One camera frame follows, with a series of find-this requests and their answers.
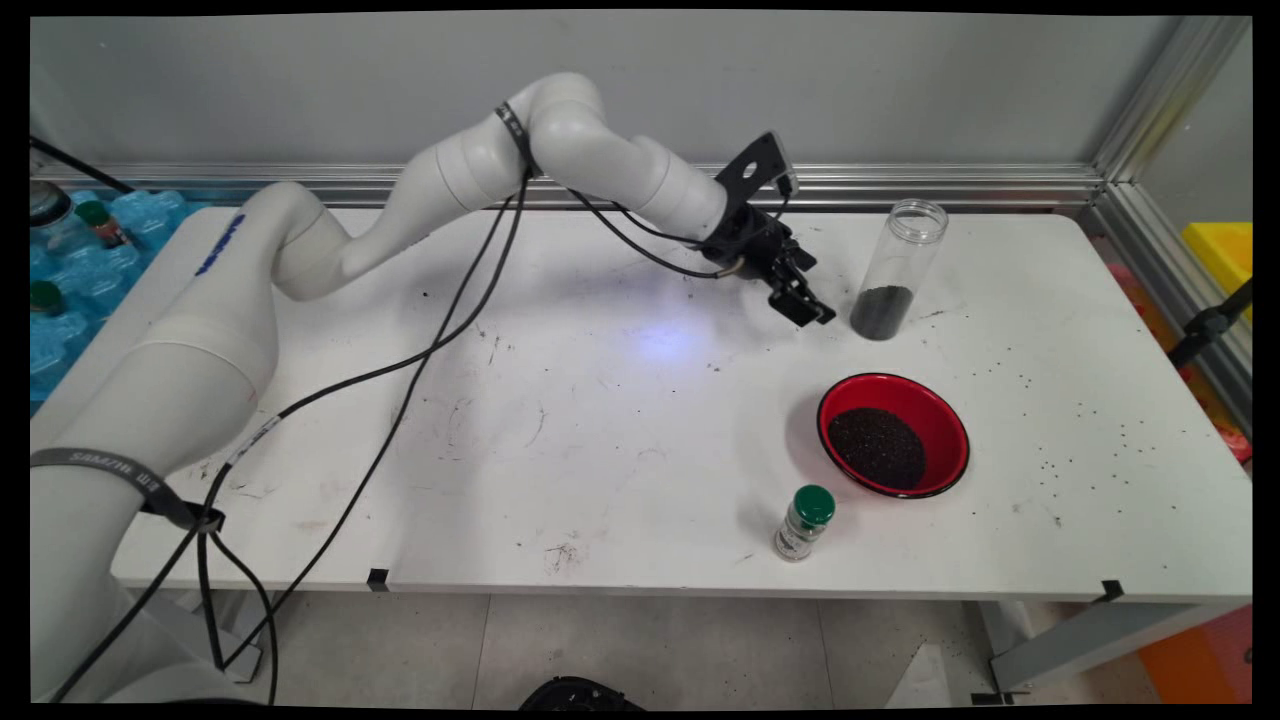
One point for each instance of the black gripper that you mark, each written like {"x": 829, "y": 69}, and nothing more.
{"x": 745, "y": 245}

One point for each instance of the black seeds batch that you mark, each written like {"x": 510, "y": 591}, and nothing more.
{"x": 882, "y": 312}

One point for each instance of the clear plastic jar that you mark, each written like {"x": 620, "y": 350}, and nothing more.
{"x": 905, "y": 255}

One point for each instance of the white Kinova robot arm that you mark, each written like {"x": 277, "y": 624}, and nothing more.
{"x": 200, "y": 380}

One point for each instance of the black seed heap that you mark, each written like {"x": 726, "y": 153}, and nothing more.
{"x": 878, "y": 448}

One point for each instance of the red bowl black rim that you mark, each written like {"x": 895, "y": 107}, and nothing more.
{"x": 945, "y": 425}

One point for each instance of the green capped spice bottle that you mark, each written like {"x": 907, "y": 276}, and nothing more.
{"x": 805, "y": 520}

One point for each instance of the black stand clamp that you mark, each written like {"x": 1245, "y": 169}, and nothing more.
{"x": 1205, "y": 328}

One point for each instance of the yellow box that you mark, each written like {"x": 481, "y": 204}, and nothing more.
{"x": 1220, "y": 255}

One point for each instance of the black tape marker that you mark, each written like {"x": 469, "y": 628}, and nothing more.
{"x": 378, "y": 579}
{"x": 1110, "y": 592}

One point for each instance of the grey metal table leg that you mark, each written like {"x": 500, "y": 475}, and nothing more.
{"x": 245, "y": 655}
{"x": 1090, "y": 640}

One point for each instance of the black round floor object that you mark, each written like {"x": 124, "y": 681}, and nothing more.
{"x": 580, "y": 695}

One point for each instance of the orange floor panel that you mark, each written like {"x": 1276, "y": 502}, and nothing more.
{"x": 1200, "y": 660}

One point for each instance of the green cap red label bottle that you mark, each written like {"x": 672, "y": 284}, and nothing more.
{"x": 100, "y": 222}

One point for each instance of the blue water bottle pack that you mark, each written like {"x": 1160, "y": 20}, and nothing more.
{"x": 90, "y": 290}

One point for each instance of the clear bottle dark lid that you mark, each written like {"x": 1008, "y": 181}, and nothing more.
{"x": 50, "y": 215}

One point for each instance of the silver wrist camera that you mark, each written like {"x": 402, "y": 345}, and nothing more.
{"x": 783, "y": 165}

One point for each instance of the black camera mounting bracket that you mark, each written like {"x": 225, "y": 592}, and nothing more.
{"x": 748, "y": 172}

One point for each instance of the horizontal aluminium frame rail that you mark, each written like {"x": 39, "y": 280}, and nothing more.
{"x": 950, "y": 185}

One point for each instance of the side aluminium frame rail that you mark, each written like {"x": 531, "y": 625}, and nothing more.
{"x": 1170, "y": 280}

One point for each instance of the slanted aluminium frame post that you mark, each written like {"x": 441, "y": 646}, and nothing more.
{"x": 1165, "y": 95}

